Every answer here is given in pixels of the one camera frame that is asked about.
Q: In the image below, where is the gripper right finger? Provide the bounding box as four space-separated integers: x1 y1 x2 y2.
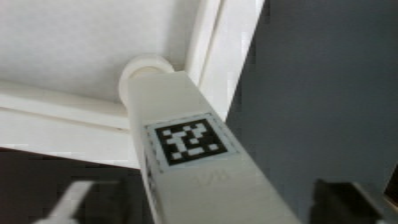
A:
309 179 398 224

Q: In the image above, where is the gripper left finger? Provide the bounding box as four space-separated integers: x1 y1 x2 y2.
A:
31 180 117 224

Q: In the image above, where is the white desk leg with tag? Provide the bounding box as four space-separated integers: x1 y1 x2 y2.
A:
118 55 300 224

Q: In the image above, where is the white desk top tray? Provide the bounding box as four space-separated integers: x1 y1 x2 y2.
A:
0 0 220 110

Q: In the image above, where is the white L-shaped corner guide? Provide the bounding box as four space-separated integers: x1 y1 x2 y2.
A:
0 0 266 167

